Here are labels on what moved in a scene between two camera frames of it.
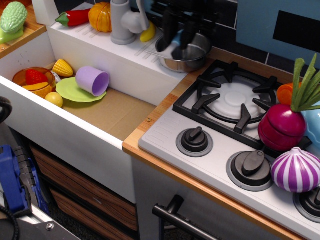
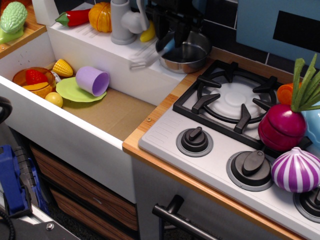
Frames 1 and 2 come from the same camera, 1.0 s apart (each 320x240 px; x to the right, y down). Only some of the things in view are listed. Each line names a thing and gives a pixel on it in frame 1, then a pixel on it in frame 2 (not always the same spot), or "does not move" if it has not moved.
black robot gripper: (189, 15) → (180, 17)
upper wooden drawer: (63, 178) does not move
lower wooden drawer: (103, 226) does not move
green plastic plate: (68, 89) does not move
